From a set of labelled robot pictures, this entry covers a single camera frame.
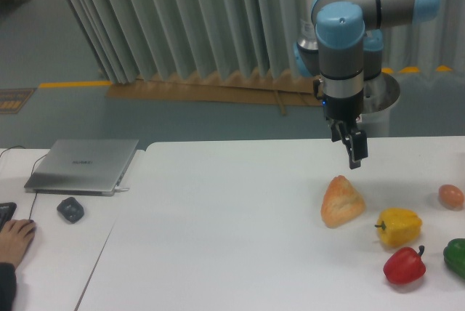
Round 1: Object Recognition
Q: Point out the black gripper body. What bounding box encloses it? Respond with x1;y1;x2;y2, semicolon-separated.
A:
323;94;363;131

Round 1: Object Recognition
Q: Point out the yellow bell pepper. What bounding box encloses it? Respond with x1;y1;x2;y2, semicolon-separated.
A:
374;208;423;248

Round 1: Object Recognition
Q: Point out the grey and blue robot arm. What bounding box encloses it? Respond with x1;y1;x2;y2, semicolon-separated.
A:
294;0;440;169

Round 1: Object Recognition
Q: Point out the dark sleeved forearm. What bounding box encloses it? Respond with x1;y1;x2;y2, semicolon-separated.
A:
0;262;17;311

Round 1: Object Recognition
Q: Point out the red bell pepper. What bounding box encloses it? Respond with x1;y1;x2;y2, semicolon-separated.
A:
383;245;426;285

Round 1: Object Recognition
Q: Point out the green bell pepper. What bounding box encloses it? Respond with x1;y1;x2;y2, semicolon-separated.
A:
443;238;465;279

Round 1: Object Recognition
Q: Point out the person's hand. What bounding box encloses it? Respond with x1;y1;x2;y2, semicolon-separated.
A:
1;219;36;269

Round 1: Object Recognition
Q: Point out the triangular bread pastry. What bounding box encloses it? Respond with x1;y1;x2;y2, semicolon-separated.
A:
320;175;366;228

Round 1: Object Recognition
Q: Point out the flat brown cardboard sheet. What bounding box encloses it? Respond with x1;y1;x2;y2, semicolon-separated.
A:
106;68;321;115

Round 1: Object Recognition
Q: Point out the brown egg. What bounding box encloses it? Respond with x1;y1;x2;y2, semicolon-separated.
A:
438;184;464;209

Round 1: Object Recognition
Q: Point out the grey pleated curtain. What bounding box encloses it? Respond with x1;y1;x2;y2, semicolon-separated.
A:
46;0;465;84

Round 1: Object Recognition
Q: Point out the silver closed laptop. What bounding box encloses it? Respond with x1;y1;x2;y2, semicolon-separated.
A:
24;139;139;196

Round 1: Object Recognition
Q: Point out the small black controller device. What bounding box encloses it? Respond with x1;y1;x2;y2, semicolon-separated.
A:
57;197;85;224

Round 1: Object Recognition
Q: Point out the black keyboard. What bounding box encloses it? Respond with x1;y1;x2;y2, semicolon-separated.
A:
0;202;17;230

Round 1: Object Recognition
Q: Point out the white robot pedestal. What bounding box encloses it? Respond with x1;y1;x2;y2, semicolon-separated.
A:
357;72;400;138

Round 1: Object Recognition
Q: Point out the black laptop cable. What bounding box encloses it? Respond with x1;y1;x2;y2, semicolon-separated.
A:
0;145;54;222

